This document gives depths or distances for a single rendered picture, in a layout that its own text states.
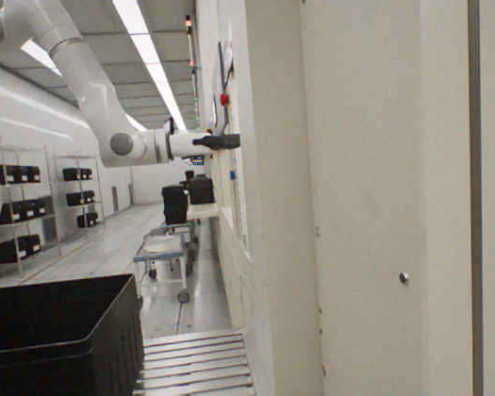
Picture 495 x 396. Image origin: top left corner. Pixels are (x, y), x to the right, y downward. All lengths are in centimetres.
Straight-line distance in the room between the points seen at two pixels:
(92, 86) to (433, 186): 78
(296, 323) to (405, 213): 20
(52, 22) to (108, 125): 28
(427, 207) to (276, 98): 19
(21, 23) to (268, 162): 76
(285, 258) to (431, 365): 17
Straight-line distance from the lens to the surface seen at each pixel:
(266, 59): 34
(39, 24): 95
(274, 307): 35
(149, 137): 83
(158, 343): 80
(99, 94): 82
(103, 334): 51
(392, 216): 20
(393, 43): 20
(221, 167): 253
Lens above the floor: 112
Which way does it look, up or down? 6 degrees down
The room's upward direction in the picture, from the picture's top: 5 degrees counter-clockwise
